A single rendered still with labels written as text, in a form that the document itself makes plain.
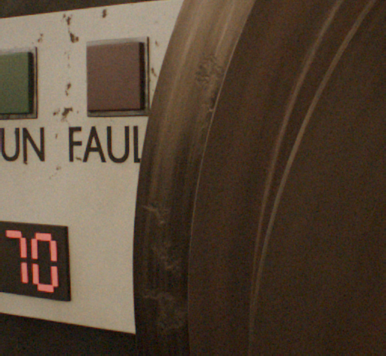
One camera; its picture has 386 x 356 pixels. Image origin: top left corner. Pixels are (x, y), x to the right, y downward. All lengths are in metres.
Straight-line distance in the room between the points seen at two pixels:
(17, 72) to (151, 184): 0.23
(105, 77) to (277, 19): 0.23
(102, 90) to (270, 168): 0.23
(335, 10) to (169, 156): 0.10
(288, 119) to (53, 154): 0.29
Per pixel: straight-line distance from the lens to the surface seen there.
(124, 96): 0.49
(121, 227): 0.50
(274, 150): 0.28
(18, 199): 0.55
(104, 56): 0.50
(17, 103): 0.54
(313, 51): 0.26
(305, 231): 0.20
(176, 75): 0.32
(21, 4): 0.58
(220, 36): 0.31
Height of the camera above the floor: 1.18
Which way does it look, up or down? 3 degrees down
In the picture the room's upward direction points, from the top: 1 degrees counter-clockwise
